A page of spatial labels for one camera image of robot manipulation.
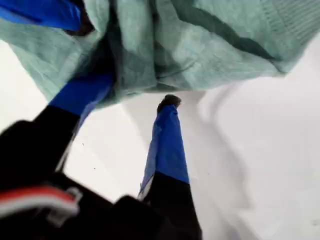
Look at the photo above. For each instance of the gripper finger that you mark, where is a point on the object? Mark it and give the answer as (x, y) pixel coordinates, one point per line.
(37, 12)
(167, 150)
(75, 97)

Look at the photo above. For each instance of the pale green T-shirt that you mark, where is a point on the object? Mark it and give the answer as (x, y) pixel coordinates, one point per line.
(200, 50)

